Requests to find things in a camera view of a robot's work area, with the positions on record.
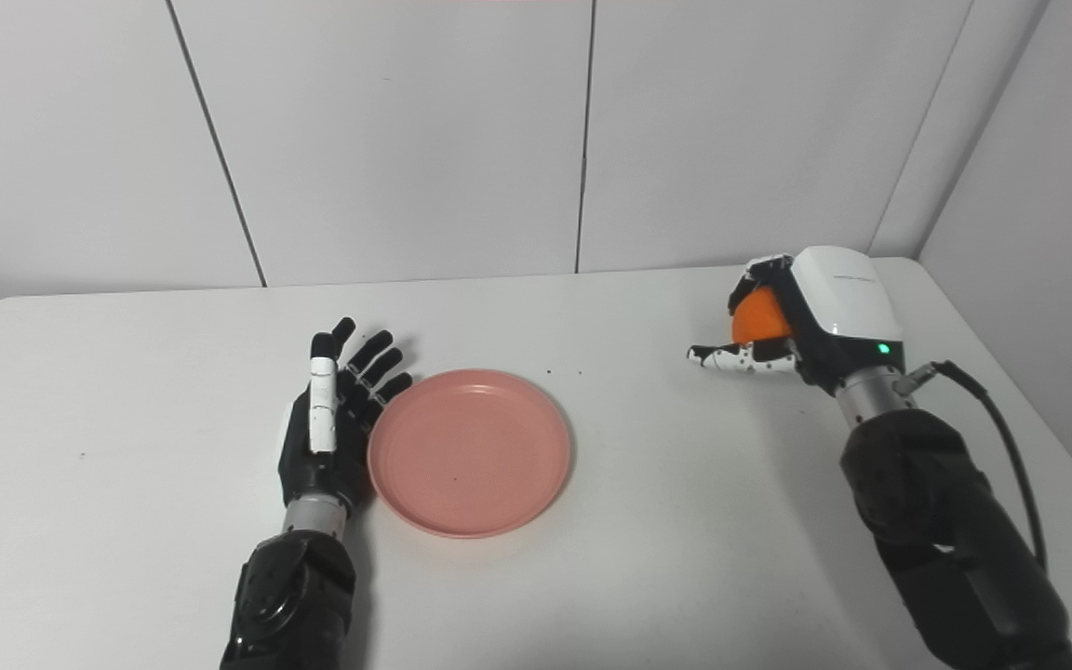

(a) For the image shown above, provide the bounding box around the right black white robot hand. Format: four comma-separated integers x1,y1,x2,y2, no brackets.
687,246,906,392

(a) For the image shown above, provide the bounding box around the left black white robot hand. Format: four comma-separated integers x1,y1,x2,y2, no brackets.
276,317,414,511

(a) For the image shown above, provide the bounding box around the orange fruit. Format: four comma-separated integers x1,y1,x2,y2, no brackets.
731,287,793,343

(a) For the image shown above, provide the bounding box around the pink round plate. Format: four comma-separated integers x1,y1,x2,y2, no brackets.
367,369,573,540

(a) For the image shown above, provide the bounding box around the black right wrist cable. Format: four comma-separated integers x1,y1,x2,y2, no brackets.
899,361,1049,570

